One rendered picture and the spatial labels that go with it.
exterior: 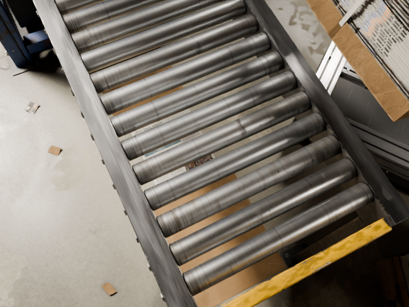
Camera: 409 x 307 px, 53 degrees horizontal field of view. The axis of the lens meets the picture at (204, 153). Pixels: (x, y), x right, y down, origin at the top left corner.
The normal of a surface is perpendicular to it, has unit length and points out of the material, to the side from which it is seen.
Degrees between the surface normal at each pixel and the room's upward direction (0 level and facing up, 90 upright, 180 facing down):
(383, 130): 0
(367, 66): 70
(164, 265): 0
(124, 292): 0
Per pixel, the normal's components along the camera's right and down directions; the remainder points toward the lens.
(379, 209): -0.89, 0.40
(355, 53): -0.82, 0.25
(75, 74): 0.04, -0.38
